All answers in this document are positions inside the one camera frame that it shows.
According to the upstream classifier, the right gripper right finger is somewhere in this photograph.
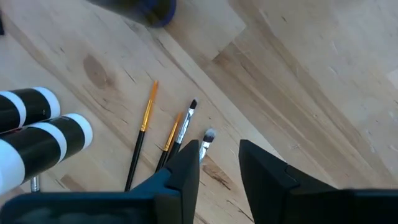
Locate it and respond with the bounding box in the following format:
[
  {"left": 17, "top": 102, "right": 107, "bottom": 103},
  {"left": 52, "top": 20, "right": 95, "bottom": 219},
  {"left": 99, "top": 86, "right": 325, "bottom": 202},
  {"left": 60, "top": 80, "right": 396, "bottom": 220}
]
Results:
[{"left": 238, "top": 139, "right": 338, "bottom": 224}]

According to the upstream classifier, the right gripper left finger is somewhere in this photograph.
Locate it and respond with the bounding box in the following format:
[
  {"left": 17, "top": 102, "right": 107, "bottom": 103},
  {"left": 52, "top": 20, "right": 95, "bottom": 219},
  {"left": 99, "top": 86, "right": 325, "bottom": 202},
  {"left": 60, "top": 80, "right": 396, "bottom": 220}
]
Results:
[{"left": 132, "top": 139, "right": 200, "bottom": 224}]

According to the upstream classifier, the short gold-ferrule paintbrush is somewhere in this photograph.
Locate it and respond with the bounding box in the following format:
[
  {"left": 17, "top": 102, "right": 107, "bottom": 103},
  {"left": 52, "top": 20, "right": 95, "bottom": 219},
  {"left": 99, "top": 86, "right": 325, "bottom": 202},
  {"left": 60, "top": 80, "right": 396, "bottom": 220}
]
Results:
[{"left": 154, "top": 112, "right": 183, "bottom": 173}]

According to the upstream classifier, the silver-ferrule grey-bristle paintbrush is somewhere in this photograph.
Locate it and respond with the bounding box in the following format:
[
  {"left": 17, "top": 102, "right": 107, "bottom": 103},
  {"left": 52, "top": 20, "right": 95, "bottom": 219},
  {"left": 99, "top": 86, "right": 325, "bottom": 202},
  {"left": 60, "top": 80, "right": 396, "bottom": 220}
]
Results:
[{"left": 198, "top": 128, "right": 218, "bottom": 165}]

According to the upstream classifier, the silver-ferrule black-bristle paintbrush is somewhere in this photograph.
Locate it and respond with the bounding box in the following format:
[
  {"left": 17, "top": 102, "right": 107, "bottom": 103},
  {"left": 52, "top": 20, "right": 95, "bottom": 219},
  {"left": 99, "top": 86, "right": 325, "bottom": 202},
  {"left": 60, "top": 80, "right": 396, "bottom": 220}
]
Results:
[{"left": 166, "top": 98, "right": 198, "bottom": 164}]

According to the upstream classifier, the long gold-ferrule paintbrush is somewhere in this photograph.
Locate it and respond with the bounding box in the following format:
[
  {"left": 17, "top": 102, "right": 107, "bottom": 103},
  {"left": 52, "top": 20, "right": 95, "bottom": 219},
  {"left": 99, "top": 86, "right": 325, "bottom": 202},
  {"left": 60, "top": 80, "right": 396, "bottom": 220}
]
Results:
[{"left": 124, "top": 80, "right": 159, "bottom": 192}]

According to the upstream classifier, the wide flat silver-ferrule paintbrush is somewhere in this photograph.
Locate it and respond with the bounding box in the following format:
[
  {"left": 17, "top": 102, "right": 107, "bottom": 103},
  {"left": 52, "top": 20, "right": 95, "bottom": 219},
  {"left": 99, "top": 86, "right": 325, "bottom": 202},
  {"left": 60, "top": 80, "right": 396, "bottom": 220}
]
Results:
[{"left": 30, "top": 175, "right": 41, "bottom": 193}]

